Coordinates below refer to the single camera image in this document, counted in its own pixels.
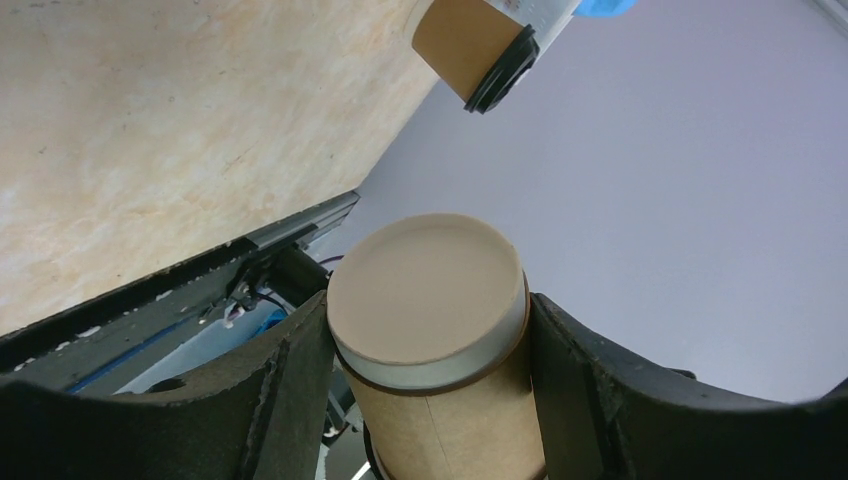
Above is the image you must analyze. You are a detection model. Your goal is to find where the blue cartoon cloth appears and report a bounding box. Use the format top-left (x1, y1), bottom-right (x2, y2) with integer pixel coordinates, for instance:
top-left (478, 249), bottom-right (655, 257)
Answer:
top-left (574, 0), bottom-right (638, 18)

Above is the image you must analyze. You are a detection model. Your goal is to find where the brown paper coffee cup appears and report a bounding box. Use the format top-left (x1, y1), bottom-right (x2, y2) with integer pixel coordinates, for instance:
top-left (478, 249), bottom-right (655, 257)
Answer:
top-left (404, 0), bottom-right (523, 102)

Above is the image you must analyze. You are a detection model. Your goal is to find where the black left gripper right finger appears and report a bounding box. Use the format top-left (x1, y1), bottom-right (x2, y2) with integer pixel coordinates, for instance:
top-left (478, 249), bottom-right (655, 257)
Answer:
top-left (529, 293), bottom-right (847, 479)

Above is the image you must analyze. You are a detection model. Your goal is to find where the black cup lid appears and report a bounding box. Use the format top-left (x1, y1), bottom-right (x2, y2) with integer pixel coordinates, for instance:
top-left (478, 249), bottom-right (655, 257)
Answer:
top-left (464, 24), bottom-right (540, 114)

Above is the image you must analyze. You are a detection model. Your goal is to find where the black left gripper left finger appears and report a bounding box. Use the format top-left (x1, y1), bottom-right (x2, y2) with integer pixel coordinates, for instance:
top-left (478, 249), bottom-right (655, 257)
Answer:
top-left (1, 293), bottom-right (334, 479)

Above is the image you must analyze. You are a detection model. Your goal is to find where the white plastic basket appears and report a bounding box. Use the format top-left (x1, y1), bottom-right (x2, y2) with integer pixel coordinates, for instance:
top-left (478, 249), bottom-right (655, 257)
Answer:
top-left (492, 0), bottom-right (581, 55)

